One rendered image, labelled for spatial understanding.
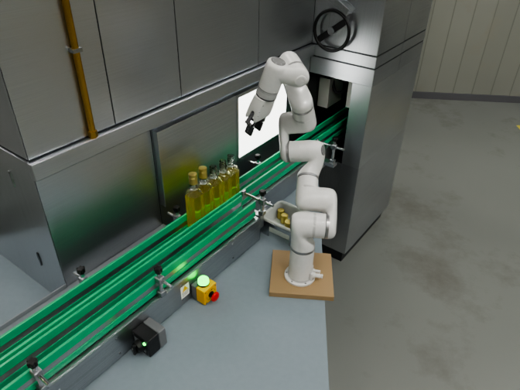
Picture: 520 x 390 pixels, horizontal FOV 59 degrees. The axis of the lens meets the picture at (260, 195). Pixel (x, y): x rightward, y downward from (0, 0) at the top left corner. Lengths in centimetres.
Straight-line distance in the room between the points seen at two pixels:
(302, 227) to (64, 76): 93
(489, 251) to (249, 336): 226
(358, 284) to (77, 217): 189
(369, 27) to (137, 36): 121
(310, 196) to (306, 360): 58
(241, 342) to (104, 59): 106
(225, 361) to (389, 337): 134
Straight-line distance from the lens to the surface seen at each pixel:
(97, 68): 157
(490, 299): 322
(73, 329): 162
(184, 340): 171
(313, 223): 167
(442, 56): 585
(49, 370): 155
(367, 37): 243
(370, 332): 278
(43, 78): 148
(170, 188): 191
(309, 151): 177
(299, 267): 180
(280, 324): 175
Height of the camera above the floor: 209
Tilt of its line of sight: 34 degrees down
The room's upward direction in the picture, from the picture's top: 1 degrees clockwise
